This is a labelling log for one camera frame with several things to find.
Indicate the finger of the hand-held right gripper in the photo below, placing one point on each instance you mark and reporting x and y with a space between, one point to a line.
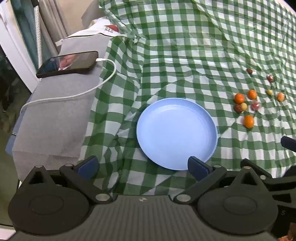
277 183
289 143

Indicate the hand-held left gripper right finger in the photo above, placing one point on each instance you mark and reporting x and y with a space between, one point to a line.
196 168

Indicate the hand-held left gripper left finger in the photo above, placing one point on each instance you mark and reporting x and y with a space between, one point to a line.
87 167

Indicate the blue plate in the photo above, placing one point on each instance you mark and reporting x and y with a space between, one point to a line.
175 134

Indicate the small orange mandarin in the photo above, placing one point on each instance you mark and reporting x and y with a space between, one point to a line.
239 98
248 121
252 94

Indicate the plastic mandarin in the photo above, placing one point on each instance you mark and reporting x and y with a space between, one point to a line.
280 96

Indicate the red fruit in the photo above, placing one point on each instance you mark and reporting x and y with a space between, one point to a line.
255 105
270 78

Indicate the small yellow-green fruit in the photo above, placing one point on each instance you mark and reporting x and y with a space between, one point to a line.
269 92
244 106

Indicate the dried red date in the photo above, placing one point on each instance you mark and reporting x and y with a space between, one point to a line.
237 109
249 71

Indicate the grey fabric cover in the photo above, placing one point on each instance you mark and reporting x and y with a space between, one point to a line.
57 129

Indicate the black smartphone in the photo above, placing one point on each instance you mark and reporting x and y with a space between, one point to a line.
69 63

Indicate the green checked tablecloth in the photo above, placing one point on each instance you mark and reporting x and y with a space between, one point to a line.
185 46

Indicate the white dotted pole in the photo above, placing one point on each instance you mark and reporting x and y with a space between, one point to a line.
38 34

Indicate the white printed pillow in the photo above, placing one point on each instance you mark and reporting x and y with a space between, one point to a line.
101 25

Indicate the grey curtain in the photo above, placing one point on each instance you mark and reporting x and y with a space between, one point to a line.
53 18

